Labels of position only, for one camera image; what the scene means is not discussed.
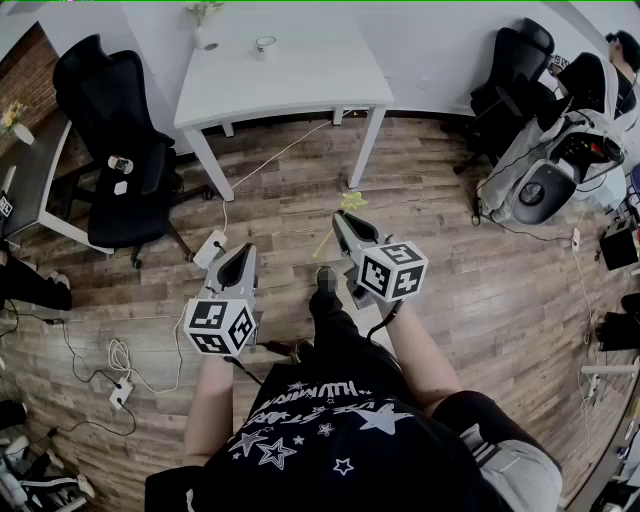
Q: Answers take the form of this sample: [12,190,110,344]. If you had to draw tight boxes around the black mesh office chair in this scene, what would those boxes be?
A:
[51,33,217,272]

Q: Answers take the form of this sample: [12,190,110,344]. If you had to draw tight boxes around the black box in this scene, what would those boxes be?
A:
[598,219,640,272]

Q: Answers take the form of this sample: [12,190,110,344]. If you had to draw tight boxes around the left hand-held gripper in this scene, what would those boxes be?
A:
[183,243,262,358]

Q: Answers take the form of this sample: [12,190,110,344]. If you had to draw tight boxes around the white vase with green plant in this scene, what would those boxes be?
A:
[185,0,225,52]

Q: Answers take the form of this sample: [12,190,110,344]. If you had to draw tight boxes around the person's black trousers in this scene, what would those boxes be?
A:
[305,287,404,396]

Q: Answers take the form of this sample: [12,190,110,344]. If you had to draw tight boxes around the long white power cable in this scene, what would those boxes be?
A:
[219,108,357,236]

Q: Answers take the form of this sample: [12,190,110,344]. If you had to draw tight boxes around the white table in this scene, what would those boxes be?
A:
[173,0,397,203]

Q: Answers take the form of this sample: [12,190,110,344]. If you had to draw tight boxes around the person's left forearm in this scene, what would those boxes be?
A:
[182,349,236,468]

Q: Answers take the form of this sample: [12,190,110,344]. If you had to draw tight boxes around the coiled white cable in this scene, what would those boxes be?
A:
[107,338,187,396]

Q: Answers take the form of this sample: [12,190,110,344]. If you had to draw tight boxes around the white vase with yellow flowers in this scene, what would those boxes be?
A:
[0,99,36,147]

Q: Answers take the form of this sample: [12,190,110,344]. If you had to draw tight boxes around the thin black floor cable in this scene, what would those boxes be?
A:
[0,299,138,437]

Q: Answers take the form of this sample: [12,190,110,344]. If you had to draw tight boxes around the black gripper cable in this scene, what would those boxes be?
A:
[366,298,407,343]

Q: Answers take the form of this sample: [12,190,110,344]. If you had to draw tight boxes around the person's dark shoe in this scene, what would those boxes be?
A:
[315,265,340,297]

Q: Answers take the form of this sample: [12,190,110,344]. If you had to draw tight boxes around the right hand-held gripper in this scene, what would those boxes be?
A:
[331,210,430,312]

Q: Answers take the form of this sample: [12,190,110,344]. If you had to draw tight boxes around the yellow star stick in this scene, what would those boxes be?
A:
[312,191,369,261]

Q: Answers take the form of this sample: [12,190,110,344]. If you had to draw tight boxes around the white wall adapter with cable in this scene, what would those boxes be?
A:
[571,227,596,346]

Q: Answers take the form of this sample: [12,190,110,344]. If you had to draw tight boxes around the person's black star-print shirt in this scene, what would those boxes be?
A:
[144,362,506,512]

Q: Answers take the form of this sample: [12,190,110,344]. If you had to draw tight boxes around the person's right forearm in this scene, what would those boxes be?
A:
[383,298,464,417]

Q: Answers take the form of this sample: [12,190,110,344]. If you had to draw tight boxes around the dark desk with white frame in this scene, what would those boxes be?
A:
[0,108,117,257]

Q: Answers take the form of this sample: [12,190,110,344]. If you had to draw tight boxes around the black high-back office chair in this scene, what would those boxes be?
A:
[452,17,557,176]

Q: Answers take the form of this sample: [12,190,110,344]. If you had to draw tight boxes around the small white power strip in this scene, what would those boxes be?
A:
[108,378,135,412]

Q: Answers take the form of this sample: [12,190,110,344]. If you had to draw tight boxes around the office chair with grey jacket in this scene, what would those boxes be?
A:
[478,51,628,227]

